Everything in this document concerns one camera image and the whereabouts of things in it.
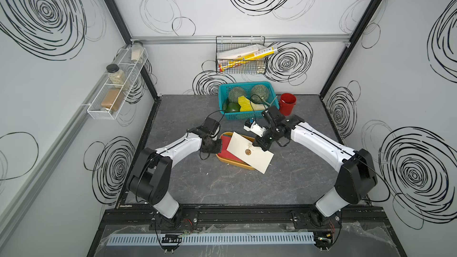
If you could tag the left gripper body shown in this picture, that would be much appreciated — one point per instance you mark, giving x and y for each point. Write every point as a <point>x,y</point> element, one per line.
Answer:
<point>214,146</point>

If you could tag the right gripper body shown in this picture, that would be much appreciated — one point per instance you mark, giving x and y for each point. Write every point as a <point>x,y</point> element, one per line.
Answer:
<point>268,137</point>

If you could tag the red envelope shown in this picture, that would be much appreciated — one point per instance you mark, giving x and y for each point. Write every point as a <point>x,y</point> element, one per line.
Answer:
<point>225,150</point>

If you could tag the white envelope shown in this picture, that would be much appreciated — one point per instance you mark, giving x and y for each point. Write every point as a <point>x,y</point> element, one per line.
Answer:
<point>254,156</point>

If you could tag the yellow storage box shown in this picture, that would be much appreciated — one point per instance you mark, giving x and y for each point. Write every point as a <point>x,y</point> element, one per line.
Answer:
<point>232,162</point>

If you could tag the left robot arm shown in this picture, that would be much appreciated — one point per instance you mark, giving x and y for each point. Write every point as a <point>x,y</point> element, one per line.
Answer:
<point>150,177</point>

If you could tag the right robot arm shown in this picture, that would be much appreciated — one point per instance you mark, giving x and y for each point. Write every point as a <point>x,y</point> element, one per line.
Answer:
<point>356,174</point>

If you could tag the yellow foil roll box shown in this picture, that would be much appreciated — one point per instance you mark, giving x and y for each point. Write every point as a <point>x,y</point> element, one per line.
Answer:
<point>246,58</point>

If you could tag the white wrap box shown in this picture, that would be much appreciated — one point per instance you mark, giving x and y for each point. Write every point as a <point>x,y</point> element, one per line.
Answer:
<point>239,52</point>

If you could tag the red cup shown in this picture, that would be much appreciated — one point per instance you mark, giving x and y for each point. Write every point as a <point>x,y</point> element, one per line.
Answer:
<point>287,102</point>

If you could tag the green pepper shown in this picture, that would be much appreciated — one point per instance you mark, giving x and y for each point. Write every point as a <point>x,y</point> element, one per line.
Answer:
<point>232,107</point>

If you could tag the right green melon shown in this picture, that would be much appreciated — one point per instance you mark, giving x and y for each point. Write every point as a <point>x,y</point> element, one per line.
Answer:
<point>260,94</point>

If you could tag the green melon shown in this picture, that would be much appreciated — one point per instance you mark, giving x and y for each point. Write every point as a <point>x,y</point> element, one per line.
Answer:
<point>235,93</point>
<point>260,94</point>

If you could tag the yellow white cabbage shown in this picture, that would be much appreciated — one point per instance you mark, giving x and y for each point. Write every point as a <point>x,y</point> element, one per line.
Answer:
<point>247,105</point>

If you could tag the left green melon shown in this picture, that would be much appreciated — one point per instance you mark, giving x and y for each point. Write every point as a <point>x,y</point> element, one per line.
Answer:
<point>235,93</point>

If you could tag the brown block package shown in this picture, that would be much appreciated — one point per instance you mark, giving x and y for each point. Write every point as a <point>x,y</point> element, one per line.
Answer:
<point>112,100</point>

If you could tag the black lid spice jar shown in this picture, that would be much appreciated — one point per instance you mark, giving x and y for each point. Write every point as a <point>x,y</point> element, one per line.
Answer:
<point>116,75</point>

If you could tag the clear lid jar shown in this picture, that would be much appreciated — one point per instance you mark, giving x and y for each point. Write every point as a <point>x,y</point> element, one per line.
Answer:
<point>136,50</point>

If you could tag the black wire wall basket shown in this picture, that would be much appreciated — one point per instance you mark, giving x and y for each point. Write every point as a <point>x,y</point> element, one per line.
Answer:
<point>225,43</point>

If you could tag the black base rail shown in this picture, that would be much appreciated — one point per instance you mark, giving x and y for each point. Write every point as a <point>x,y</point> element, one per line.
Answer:
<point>196,217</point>

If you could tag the white wire wall shelf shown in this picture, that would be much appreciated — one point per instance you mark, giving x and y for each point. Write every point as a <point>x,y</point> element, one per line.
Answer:
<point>134,89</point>

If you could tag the white slotted cable duct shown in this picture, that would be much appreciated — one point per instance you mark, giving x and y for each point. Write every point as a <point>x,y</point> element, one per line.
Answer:
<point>285,238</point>

